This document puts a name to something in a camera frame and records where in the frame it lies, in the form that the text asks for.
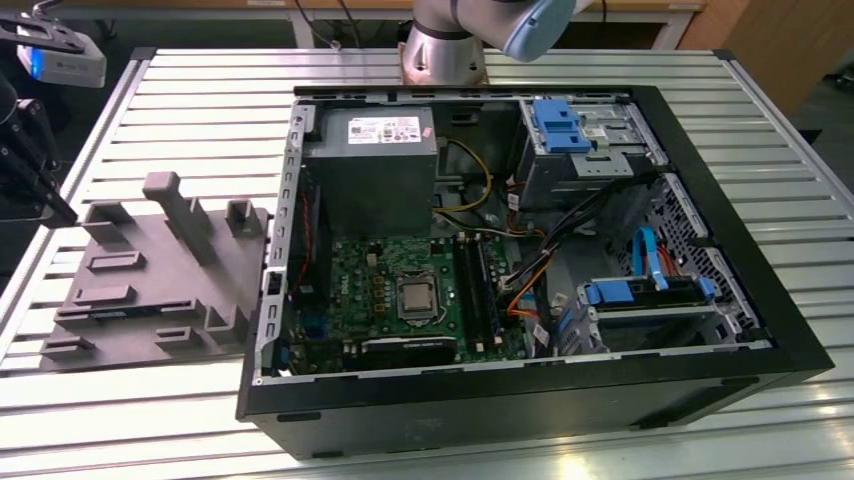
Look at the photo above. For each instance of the black graphics card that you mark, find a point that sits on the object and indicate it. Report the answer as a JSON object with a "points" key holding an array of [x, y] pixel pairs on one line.
{"points": [[407, 352]]}

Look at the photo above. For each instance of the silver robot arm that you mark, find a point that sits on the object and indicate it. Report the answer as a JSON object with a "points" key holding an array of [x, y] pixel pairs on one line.
{"points": [[441, 55]]}

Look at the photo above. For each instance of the white framed desk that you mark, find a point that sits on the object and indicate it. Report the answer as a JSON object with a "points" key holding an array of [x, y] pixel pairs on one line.
{"points": [[677, 27]]}

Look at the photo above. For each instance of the blue plastic bracket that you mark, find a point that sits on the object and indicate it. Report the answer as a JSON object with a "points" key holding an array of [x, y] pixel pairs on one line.
{"points": [[566, 322]]}

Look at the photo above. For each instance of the blue plastic drive latch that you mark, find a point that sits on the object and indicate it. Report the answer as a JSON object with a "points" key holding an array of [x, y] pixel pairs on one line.
{"points": [[557, 125]]}

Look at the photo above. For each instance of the grey metal drive cage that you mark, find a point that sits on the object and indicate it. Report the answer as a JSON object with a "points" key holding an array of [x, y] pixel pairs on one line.
{"points": [[601, 167]]}

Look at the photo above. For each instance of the CPU socket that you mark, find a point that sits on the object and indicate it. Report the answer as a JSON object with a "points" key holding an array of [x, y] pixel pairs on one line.
{"points": [[418, 318]]}

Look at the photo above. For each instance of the blue carrier hard disk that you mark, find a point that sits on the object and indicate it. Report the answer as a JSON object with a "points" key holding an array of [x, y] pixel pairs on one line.
{"points": [[621, 292]]}

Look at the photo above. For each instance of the grey camera with blue light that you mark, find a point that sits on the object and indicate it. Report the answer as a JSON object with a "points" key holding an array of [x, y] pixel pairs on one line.
{"points": [[74, 65]]}

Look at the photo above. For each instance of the green motherboard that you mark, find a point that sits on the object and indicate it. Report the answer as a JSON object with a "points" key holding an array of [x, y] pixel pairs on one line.
{"points": [[354, 270]]}

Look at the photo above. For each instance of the grey power supply unit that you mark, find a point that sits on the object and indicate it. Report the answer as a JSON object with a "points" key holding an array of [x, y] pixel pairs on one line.
{"points": [[367, 175]]}

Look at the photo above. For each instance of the silver CPU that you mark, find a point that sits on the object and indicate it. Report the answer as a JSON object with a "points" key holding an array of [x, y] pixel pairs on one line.
{"points": [[417, 297]]}

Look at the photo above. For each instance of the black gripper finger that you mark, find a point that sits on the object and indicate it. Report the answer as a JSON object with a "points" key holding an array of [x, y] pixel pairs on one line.
{"points": [[40, 160]]}

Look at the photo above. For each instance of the wooden cabinet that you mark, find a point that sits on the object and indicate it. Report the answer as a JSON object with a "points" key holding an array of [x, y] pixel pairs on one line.
{"points": [[768, 40]]}

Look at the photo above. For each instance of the black PC case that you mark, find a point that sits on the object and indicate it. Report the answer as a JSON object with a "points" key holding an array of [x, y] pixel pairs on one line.
{"points": [[467, 415]]}

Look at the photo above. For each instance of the grey parts rack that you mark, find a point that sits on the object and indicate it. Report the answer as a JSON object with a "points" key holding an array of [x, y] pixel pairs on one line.
{"points": [[160, 280]]}

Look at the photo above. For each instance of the black RAM slot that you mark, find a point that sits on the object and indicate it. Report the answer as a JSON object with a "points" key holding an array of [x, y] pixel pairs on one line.
{"points": [[469, 300]]}

